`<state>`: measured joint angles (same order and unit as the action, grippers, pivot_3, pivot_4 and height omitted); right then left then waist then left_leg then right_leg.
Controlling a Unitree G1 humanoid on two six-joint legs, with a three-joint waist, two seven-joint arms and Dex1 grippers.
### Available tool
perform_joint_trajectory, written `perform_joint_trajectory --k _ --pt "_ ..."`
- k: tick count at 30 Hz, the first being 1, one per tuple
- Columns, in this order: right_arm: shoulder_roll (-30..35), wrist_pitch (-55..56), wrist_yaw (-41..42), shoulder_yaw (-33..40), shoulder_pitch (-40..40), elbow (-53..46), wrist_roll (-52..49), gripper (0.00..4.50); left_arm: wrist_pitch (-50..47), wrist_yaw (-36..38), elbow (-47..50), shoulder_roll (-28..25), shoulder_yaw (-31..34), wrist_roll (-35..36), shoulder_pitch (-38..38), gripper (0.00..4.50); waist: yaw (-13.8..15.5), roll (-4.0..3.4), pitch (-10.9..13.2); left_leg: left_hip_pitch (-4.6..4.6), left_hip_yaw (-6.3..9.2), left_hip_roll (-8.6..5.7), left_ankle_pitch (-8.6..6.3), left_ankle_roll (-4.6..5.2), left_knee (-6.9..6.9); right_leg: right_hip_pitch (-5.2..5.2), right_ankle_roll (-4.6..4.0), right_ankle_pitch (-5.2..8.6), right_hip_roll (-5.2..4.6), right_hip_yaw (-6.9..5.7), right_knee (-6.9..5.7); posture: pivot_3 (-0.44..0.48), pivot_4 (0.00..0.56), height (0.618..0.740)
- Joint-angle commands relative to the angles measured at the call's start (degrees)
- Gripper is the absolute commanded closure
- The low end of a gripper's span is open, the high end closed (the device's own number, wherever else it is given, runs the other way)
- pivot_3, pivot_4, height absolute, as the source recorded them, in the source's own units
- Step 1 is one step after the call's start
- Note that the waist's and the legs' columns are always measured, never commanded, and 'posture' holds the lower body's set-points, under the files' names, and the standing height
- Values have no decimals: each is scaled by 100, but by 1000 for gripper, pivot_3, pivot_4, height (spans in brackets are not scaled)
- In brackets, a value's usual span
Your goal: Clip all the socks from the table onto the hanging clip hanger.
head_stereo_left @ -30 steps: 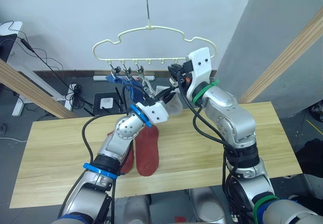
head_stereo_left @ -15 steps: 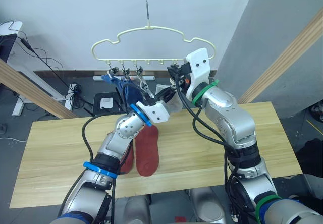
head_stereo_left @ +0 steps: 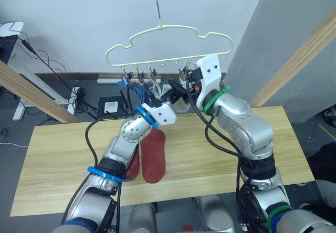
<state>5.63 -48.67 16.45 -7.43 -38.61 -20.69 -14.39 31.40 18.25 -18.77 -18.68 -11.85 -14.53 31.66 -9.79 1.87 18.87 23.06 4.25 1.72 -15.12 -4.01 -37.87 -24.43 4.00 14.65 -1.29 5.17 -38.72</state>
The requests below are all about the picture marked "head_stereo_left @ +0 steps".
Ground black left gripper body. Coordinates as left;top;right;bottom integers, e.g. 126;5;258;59
150;91;180;108

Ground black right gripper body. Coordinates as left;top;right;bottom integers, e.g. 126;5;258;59
186;69;203;101

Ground cream white sock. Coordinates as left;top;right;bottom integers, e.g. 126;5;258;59
170;77;192;114

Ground cream plastic clip hanger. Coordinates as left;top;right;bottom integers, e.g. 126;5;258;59
106;24;235;70

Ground white striped sock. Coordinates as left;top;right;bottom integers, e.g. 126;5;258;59
152;79;172;100

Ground blue sock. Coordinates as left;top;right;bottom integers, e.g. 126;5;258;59
117;79;148;103

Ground black router with antennas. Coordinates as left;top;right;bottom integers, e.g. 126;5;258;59
88;90;133;120

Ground red sock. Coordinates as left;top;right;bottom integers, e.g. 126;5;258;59
123;149;141;183
140;130;167;184

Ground white floor power strip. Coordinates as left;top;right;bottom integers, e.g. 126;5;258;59
67;86;81;116

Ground light wooden beam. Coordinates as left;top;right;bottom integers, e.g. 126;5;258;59
0;59;80;125
249;7;336;108

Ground grey rounded shape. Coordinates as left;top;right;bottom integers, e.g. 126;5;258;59
130;203;159;233
197;194;236;232

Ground wooden table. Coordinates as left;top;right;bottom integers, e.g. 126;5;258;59
9;105;315;217

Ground dark shoes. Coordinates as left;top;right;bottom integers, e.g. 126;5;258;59
322;109;336;128

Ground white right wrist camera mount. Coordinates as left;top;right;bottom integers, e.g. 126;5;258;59
195;54;223;108

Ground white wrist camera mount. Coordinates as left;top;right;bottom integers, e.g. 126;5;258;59
195;54;223;108
141;102;177;127

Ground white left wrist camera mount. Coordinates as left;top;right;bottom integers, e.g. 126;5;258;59
141;102;177;127

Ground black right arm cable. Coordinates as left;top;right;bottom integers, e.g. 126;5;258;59
186;86;262;233

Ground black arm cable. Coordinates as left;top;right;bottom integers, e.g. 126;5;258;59
186;86;262;233
84;85;161;233

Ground metal hanger hook wire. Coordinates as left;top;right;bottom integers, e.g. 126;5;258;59
153;0;163;27

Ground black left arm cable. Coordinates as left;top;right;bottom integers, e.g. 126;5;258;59
84;85;161;233

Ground black floor cables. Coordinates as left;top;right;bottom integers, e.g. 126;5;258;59
0;20;98;120

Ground white desk frame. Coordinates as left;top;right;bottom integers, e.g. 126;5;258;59
0;22;69;121

